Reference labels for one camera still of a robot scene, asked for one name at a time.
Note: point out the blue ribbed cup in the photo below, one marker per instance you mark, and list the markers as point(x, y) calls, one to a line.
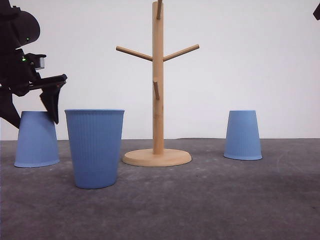
point(95, 135)

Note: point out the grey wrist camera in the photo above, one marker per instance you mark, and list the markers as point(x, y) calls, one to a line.
point(42, 62)

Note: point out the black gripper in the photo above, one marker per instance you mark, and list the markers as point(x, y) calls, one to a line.
point(18, 76)

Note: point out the wooden mug tree stand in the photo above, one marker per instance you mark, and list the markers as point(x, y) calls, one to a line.
point(158, 155)

